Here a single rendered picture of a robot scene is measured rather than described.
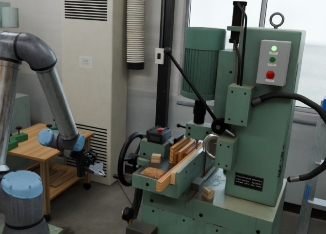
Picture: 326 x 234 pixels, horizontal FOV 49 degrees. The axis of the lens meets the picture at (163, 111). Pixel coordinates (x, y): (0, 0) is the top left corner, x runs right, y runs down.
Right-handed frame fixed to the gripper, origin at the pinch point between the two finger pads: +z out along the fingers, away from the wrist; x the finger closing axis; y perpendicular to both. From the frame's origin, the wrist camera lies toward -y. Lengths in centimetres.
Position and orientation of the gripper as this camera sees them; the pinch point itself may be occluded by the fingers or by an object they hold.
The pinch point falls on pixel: (102, 175)
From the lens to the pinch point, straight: 198.1
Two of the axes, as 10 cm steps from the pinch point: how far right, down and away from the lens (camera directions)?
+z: 8.2, 4.9, -3.0
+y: 3.7, -8.5, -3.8
